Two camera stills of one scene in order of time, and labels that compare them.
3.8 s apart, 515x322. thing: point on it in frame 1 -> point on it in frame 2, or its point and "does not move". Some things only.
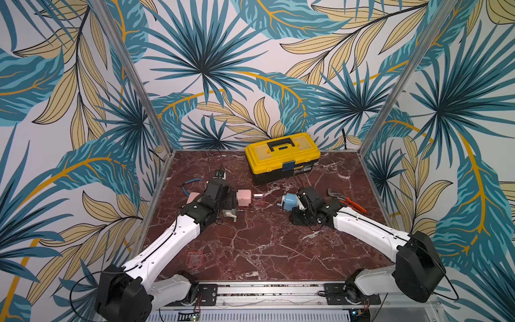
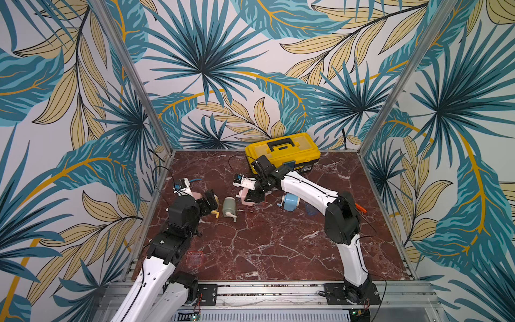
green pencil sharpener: [230, 213] does not move
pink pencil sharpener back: [244, 197] does not move
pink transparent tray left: [194, 258] does not move
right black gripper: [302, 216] -> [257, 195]
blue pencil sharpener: [290, 201] does not move
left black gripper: [231, 200] -> [206, 209]
